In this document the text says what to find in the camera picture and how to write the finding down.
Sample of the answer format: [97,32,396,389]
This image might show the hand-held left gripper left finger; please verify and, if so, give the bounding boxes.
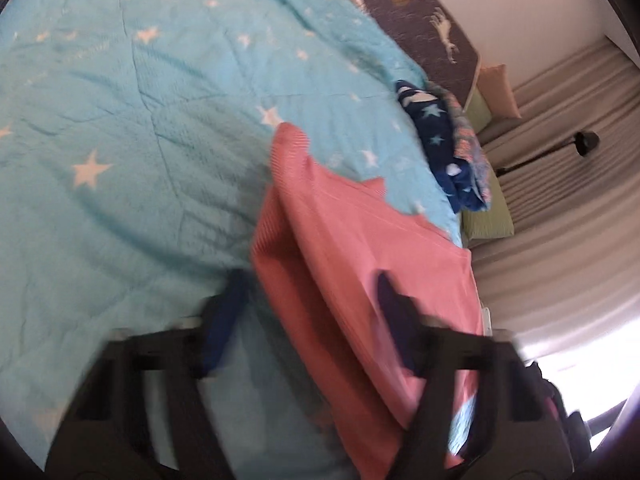
[47,267,251,480]

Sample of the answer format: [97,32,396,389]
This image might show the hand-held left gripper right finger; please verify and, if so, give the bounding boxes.
[375,270,573,480]

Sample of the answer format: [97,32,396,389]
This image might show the pink knit shirt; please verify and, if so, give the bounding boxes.
[250,122,486,480]

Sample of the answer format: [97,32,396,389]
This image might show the green pillow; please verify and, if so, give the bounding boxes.
[460,85,516,248]

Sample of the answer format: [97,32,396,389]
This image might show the pale striped curtain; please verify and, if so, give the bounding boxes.
[470,35,640,356]

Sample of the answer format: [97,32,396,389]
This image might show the floral print cloth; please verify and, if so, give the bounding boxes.
[432,85,496,196]

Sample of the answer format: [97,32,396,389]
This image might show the navy star print cloth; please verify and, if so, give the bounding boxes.
[395,80,491,213]

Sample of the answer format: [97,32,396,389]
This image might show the dark blurred object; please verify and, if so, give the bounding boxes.
[522,360,608,466]

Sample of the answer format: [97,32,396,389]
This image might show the beige pillow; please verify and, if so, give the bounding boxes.
[479,64,522,121]

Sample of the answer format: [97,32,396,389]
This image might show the light blue star blanket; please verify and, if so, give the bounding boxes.
[0,0,463,480]

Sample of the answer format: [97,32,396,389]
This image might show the deer print mattress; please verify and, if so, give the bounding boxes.
[305,0,483,111]

